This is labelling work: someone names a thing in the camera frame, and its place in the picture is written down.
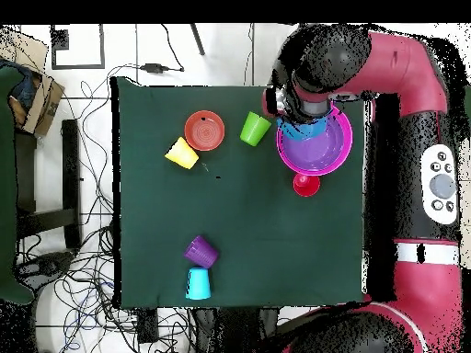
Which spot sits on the purple bowl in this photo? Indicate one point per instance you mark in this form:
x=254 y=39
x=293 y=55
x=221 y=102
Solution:
x=316 y=154

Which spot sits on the cardboard box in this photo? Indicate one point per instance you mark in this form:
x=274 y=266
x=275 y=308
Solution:
x=40 y=110

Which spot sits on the grey chair base with knob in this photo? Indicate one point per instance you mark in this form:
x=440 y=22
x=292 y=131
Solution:
x=48 y=264

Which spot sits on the blue bowl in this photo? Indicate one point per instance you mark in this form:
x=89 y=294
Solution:
x=305 y=130

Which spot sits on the black power strip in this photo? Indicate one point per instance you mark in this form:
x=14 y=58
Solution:
x=147 y=325

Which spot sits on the green cup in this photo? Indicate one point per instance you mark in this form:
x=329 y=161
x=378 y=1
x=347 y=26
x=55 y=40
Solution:
x=254 y=128

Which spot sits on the black tripod leg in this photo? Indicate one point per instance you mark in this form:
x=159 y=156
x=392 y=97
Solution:
x=197 y=38

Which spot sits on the blue cup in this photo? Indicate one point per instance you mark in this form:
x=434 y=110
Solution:
x=198 y=283

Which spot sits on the dark green table cloth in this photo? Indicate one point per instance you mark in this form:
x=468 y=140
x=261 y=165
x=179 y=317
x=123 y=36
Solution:
x=239 y=206

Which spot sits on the black power adapter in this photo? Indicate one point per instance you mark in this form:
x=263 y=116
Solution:
x=152 y=68

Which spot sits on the pink bowl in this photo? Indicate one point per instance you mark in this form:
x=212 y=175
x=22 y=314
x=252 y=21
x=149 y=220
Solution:
x=280 y=148

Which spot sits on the yellow cup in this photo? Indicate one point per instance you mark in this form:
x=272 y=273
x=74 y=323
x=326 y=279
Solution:
x=182 y=153

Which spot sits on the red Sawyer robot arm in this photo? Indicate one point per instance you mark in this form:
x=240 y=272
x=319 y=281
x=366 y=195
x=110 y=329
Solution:
x=404 y=66

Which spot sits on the red cup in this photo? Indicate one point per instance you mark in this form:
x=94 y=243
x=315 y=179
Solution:
x=307 y=187

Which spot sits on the black square frame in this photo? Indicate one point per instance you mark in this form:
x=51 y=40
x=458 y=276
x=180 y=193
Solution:
x=77 y=67

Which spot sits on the green covered table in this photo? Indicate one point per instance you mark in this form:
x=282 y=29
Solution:
x=7 y=184

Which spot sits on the orange bowl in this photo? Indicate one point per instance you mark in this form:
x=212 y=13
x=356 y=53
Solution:
x=204 y=131

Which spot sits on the purple cup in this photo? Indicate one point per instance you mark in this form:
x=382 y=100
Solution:
x=200 y=252

